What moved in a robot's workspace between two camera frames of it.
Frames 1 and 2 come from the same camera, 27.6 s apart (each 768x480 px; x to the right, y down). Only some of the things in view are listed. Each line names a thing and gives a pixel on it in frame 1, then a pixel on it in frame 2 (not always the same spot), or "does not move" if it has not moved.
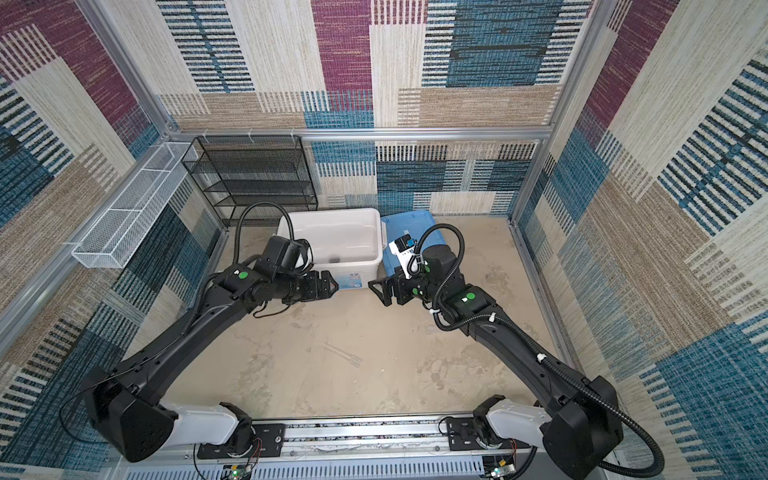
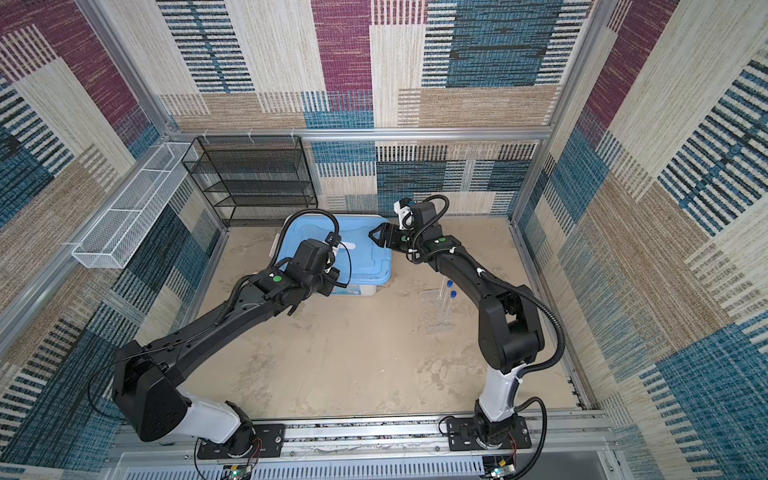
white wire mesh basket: [120, 232] does not move
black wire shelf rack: [260, 174] does not move
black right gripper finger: [386, 286] -> [387, 234]
